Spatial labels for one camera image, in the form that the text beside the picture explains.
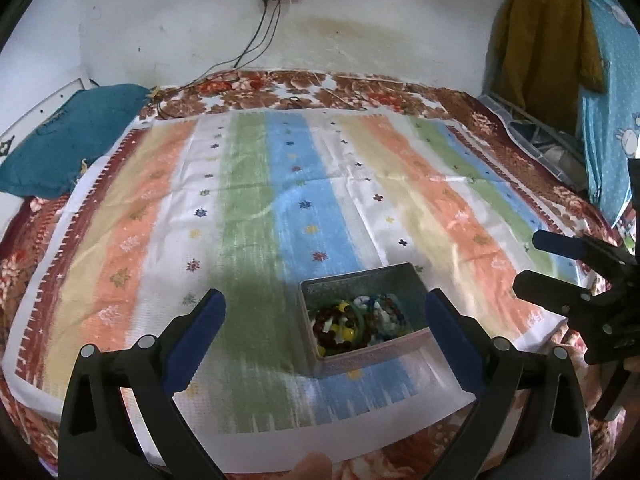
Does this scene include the green jade bangle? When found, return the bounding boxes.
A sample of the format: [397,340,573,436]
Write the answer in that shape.
[352,304,381,349]

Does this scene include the white headboard panel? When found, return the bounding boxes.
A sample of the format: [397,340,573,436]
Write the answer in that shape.
[1,65,94,160]

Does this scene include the metal tin box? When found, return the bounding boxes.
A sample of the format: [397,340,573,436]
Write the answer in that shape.
[297,262,431,377]

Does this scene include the black cable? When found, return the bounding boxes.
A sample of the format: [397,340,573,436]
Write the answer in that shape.
[234,0,284,68]
[154,0,274,97]

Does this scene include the multicolour glass bead bracelet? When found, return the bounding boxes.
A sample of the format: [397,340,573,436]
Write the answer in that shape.
[349,294,407,340]

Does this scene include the blue dotted fabric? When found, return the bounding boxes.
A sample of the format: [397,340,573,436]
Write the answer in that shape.
[579,0,639,226]

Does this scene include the floral brown bedsheet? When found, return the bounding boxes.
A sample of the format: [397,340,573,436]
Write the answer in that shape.
[1,70,616,479]

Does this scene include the left hand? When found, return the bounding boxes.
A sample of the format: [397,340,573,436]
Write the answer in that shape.
[285,453,332,480]

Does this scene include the yellow black bead bracelet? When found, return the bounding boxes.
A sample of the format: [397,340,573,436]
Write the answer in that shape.
[309,299,362,356]

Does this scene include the mustard yellow garment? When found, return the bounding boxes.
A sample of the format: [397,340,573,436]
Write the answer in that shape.
[491,0,605,134]

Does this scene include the teal pillow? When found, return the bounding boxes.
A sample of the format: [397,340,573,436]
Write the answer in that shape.
[1,84,150,200]

